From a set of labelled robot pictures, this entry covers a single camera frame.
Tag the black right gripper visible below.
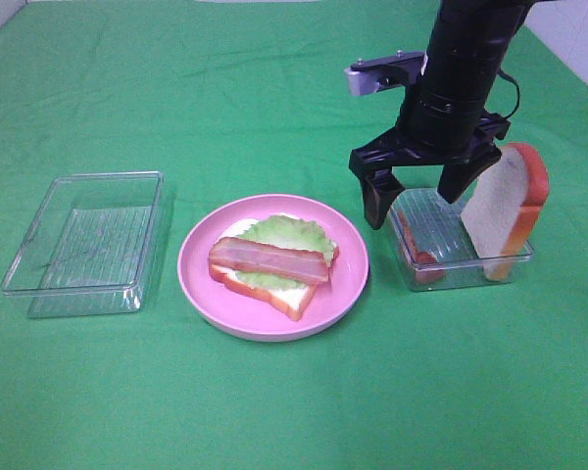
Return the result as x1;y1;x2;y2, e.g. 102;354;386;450
349;111;511;230

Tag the toy lettuce leaf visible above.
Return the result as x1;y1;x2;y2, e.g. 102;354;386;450
222;213;338;290

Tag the thick toy bacon strip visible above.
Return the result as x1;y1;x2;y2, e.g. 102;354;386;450
208;237;329;285

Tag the toy bread slice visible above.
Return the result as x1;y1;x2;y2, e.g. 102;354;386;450
208;229;339;321
461;143;550;281

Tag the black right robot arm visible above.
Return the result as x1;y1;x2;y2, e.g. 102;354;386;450
345;1;533;229

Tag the right clear plastic tray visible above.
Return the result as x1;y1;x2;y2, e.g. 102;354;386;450
386;188;534;292

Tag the clear plastic tray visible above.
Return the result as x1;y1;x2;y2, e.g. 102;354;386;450
386;188;534;292
1;171;164;318

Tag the thin toy bacon strip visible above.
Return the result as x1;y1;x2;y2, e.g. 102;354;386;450
398;211;446;286

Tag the green tablecloth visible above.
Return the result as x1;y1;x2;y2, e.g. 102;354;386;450
0;1;588;469

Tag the pink round plate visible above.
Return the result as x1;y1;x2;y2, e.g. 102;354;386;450
177;194;369;342

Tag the left clear plastic tray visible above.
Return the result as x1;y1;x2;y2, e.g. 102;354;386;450
1;171;164;318

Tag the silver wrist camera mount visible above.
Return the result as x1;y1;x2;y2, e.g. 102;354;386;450
344;50;427;96

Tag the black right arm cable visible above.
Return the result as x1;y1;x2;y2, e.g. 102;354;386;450
497;69;521;120

